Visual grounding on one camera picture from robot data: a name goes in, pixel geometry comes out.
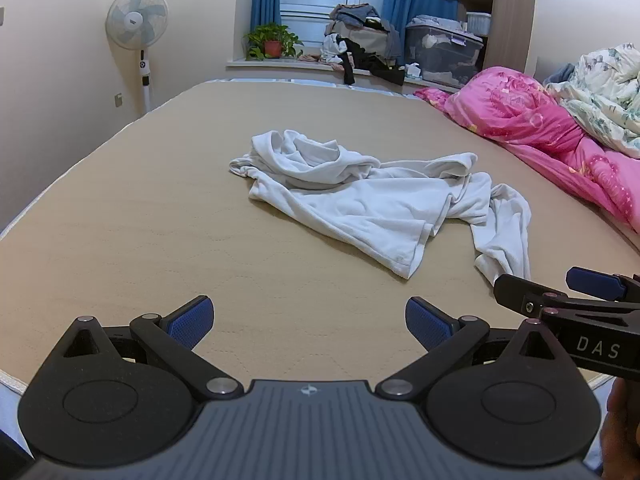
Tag white long-sleeved garment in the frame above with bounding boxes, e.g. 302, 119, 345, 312
229, 130, 532, 281

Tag potted green plant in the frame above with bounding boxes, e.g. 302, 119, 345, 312
243, 22, 305, 62

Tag clear plastic storage bin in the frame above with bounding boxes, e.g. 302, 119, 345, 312
403, 15, 485, 89

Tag wooden shelf unit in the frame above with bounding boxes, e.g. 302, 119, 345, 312
442, 0, 539, 74

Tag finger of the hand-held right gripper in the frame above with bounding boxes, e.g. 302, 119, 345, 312
566, 266, 640, 302
494, 273, 626, 319

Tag white basket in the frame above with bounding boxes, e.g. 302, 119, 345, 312
465, 11, 494, 36

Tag pink printed blanket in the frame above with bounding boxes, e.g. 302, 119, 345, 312
414, 66, 640, 234

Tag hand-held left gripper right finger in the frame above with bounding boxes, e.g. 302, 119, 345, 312
375, 297, 572, 402

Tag grey-blue cloth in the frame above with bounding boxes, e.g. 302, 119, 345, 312
544, 62, 577, 87

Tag pile of dark clothes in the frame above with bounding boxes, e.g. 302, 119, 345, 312
320, 3, 407, 86

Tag white standing fan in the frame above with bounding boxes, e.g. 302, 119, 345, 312
104, 0, 170, 114

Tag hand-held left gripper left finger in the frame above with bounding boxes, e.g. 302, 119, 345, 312
50, 295, 244, 404

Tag white floral duvet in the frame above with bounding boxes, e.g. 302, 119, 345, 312
544, 42, 640, 159

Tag person's right hand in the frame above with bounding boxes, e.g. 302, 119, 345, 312
600, 376, 640, 480

